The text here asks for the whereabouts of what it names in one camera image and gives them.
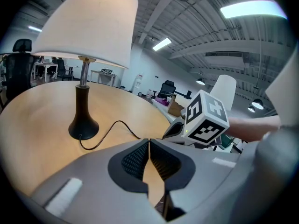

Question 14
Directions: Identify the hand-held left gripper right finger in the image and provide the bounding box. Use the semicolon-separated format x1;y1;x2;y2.
149;139;255;221

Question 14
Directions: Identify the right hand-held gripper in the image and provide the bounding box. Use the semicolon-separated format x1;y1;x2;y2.
163;90;231;151

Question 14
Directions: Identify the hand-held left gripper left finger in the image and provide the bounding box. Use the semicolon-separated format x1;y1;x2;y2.
30;139;164;223

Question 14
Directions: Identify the black lamp cable with switch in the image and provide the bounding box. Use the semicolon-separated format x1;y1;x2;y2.
78;120;164;151

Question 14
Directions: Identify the white table lamp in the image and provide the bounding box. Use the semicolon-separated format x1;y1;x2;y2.
31;0;138;141

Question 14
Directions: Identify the person's right forearm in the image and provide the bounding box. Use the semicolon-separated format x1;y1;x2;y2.
225;115;282;142

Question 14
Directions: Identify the brown cardboard box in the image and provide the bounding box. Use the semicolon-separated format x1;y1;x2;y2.
168;94;187;116

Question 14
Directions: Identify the white desk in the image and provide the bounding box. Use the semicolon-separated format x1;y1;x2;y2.
151;98;187;126
34;63;59;83

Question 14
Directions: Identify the magenta plastic box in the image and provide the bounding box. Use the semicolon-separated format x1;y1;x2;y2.
155;97;171;106

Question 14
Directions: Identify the grey green storage tray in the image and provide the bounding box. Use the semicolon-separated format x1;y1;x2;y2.
219;134;235;153

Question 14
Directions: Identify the black office chair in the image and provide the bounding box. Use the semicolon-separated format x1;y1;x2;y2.
0;38;35;107
57;58;74;81
157;80;177;100

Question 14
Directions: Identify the white water dispenser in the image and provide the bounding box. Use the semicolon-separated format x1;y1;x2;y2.
134;73;143;91

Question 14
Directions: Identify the round wooden table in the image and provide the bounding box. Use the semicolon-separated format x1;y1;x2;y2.
0;80;175;207

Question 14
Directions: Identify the small white table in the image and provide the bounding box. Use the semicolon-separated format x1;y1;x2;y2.
90;69;117;86

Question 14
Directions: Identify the person's cream printed T-shirt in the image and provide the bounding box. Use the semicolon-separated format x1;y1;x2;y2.
265;43;299;135

